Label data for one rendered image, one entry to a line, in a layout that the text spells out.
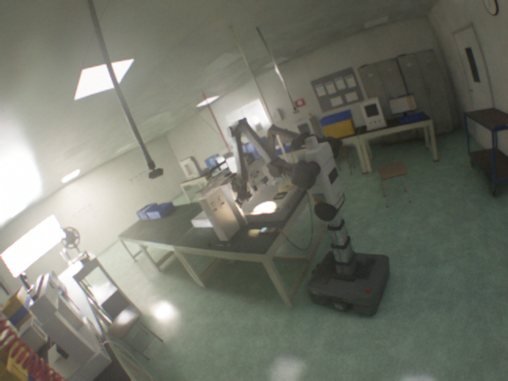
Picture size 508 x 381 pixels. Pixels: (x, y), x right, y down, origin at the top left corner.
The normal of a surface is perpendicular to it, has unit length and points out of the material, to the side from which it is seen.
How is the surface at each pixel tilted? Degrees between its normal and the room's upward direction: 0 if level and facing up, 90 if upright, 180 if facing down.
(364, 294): 0
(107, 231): 90
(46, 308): 90
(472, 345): 0
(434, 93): 90
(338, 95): 90
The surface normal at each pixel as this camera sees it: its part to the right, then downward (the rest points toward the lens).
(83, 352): 0.77, -0.14
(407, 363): -0.40, -0.87
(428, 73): -0.50, 0.47
